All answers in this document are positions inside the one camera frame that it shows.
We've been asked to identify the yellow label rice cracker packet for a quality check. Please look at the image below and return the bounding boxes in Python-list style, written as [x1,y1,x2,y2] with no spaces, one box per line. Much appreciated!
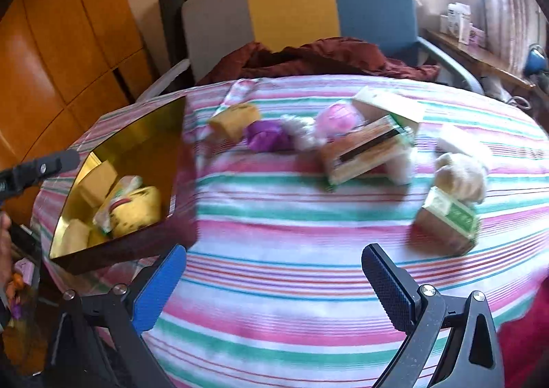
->
[92,176,144,236]

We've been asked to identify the black rolled mat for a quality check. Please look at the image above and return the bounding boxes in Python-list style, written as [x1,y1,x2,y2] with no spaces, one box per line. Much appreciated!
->
[158,0,194,84]

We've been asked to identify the pink checked curtain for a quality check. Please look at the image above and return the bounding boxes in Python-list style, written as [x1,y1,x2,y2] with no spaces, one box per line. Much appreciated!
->
[472,0,543,71]

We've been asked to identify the small brown green box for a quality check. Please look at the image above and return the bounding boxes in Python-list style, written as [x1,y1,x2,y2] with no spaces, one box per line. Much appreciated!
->
[414,186,480,256]

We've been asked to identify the orange wooden wardrobe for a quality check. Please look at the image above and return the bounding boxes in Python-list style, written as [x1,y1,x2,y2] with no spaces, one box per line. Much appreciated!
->
[0,0,159,217]

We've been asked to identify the striped pink green tablecloth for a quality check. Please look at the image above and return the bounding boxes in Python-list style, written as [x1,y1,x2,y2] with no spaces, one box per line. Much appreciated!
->
[32,75,549,388]

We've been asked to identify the person's red clothing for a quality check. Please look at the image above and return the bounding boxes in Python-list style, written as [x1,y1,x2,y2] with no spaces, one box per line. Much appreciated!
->
[498,285,549,388]

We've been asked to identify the yellow sponge cake piece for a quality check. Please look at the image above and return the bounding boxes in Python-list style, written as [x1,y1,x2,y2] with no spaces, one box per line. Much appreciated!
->
[209,104,261,142]
[81,161,118,204]
[60,219,93,254]

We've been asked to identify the dark red blanket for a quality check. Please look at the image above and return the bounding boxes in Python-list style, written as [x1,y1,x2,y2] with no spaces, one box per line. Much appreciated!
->
[195,38,440,86]

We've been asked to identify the pink wrapped snack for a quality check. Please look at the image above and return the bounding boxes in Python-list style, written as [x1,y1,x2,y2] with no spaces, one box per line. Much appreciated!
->
[315,100,365,140]

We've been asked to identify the white bun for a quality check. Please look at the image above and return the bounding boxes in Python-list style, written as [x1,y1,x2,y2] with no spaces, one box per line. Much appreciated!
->
[433,152,487,202]

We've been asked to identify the pink paper packet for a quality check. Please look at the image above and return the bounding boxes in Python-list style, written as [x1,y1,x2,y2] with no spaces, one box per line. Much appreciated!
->
[15,259,35,290]

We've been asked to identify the white boxes on ledge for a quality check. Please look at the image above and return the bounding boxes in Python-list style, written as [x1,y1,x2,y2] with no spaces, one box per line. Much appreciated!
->
[440,2,472,43]

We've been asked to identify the small white wrapped snack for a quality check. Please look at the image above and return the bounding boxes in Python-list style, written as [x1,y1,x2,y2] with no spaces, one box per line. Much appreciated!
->
[386,154,414,185]

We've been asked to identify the round white snack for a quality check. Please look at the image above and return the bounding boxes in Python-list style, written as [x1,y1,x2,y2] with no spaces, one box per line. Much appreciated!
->
[281,114,320,151]

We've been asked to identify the blue round object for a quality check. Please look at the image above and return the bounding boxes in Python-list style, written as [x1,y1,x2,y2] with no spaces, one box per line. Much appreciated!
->
[524,45,549,75]

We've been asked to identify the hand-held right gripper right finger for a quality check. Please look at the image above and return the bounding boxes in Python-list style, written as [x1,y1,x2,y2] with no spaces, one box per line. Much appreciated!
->
[361,243,504,388]

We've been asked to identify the grey yellow blue sofa chair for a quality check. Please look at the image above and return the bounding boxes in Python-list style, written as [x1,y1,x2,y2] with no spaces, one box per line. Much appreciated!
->
[137,0,485,93]

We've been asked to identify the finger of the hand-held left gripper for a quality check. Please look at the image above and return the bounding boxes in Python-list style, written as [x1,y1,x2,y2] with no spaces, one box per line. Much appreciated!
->
[0,150,81,202]

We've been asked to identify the white cardboard box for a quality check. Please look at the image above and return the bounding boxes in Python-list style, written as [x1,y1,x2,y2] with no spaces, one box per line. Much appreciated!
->
[435,124,492,161]

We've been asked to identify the wooden window ledge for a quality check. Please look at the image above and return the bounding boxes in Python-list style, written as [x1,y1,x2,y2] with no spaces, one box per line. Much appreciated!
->
[422,28,537,89]

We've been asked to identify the gold metal tin box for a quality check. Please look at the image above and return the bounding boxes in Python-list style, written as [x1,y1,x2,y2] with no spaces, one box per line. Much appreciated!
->
[48,95,198,275]

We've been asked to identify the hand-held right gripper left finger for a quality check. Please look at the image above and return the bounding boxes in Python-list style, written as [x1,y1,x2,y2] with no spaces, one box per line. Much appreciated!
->
[45,244,187,388]

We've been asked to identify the dark striped rice cracker packet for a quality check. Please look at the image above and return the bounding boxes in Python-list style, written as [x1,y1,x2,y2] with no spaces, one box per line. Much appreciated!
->
[319,114,414,193]

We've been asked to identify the purple foil wrapper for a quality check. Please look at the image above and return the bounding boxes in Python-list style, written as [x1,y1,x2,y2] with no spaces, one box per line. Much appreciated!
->
[245,120,294,154]

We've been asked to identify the open brown cardboard box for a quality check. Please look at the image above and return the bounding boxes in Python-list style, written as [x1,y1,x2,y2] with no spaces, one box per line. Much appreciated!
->
[352,85,425,136]

